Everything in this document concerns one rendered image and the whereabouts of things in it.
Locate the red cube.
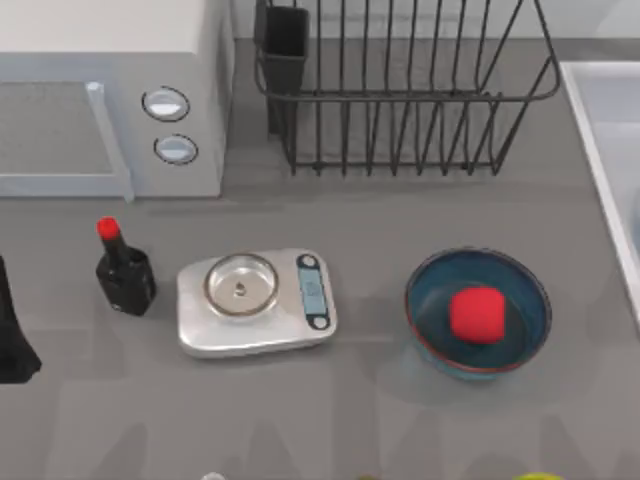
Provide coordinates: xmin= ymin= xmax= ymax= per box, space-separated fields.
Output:
xmin=448 ymin=287 xmax=507 ymax=345

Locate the black utensil holder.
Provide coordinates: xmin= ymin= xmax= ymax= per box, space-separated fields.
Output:
xmin=253 ymin=0 xmax=311 ymax=97

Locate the silver kitchen scale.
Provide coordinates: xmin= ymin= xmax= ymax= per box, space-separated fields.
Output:
xmin=176 ymin=247 xmax=339 ymax=360

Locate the small microwave knob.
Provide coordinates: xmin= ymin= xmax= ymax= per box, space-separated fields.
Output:
xmin=153 ymin=132 xmax=200 ymax=166

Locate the blue bowl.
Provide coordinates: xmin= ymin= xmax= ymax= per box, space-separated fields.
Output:
xmin=404 ymin=247 xmax=554 ymax=383

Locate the pale microwave oven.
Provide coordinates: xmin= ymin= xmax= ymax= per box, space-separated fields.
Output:
xmin=0 ymin=0 xmax=236 ymax=202

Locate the black bottle with red cap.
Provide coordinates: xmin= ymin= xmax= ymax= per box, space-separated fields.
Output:
xmin=94 ymin=216 xmax=157 ymax=318

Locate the large microwave knob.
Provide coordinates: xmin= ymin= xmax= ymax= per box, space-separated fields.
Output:
xmin=141 ymin=85 xmax=191 ymax=123

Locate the microwave oven door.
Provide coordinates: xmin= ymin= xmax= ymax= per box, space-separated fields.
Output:
xmin=0 ymin=80 xmax=135 ymax=203

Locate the black wire dish rack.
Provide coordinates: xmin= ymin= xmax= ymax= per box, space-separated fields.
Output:
xmin=252 ymin=0 xmax=562 ymax=178

